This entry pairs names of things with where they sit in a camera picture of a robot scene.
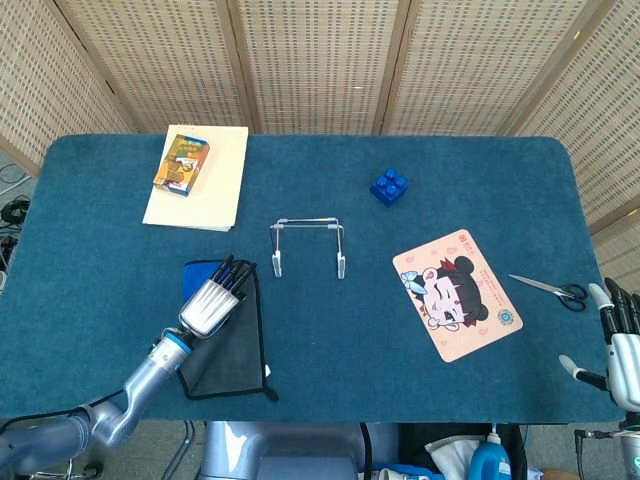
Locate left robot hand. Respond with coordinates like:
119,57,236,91
178,254,259,340

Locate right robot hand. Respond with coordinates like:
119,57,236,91
558,277,640,412

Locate dark grey microfibre cloth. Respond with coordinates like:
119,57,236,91
177,258,280,403

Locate cream paper folder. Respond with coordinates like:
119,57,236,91
141,124,250,234

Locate orange and blue carton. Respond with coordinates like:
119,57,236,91
152,133,211,197

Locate grey robot torso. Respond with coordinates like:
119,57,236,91
198,420,401,480

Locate blue table cover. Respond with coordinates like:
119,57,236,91
0,133,629,425

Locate blue pump bottle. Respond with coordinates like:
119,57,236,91
469,423,514,480

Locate cartoon girl mouse pad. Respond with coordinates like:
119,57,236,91
392,228,524,363

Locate white cloth bag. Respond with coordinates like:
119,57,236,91
424,433,486,474

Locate blue building block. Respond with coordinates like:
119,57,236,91
369,168,410,208

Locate woven folding screen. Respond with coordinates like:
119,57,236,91
0,0,640,281

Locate black handled scissors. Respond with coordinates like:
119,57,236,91
508,273,588,313

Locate metal wire rack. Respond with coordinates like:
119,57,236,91
270,216,348,279

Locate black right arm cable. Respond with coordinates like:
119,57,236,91
572,428,621,480

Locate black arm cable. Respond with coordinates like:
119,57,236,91
572,428,621,480
0,389,126,432

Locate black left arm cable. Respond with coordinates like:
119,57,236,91
0,389,126,432

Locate black torso cable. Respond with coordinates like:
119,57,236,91
358,422,375,480

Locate black floor cable bundle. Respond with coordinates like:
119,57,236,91
0,196,32,227

